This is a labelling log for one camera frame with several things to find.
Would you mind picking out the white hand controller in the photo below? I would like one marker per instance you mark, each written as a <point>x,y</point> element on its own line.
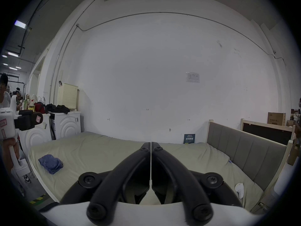
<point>240,189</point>

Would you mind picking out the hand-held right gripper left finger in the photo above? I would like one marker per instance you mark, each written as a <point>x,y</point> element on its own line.
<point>110,192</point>

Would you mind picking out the person's left hand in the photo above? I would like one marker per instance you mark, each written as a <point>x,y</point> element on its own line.
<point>6,154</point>

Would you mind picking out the dark blue garment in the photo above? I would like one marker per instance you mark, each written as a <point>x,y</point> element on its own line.
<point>51,163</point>

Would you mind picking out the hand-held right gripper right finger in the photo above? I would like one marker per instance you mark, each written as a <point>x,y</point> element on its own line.
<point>188,192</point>

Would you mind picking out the brown carton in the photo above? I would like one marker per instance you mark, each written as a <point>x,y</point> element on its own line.
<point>276,119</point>

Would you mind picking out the black clothes pile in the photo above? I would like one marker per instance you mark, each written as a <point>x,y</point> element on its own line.
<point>57,108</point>

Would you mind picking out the white washing machine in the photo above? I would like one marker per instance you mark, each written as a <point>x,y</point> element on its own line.
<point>35,135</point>
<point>67,125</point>

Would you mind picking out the black board in wooden frame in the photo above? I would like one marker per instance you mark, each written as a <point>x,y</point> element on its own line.
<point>268,131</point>

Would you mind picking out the bottle with yellow label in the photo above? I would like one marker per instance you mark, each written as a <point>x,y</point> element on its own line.
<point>31,105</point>

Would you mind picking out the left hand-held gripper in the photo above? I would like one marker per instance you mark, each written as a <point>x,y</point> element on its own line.
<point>8,123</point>

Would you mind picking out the cream perforated board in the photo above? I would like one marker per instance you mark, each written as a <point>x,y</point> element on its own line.
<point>67,95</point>

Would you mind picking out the red bag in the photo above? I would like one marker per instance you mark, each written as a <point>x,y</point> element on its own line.
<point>40,107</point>

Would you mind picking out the white paper notice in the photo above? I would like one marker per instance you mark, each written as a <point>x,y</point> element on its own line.
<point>192,77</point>

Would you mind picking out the grey padded headboard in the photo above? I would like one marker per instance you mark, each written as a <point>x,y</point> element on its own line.
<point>244,154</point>

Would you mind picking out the dark blue book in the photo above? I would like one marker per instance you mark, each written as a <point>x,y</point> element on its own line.
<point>189,139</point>

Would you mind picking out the bed with pale green sheet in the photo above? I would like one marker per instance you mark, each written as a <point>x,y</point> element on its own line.
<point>94,149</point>

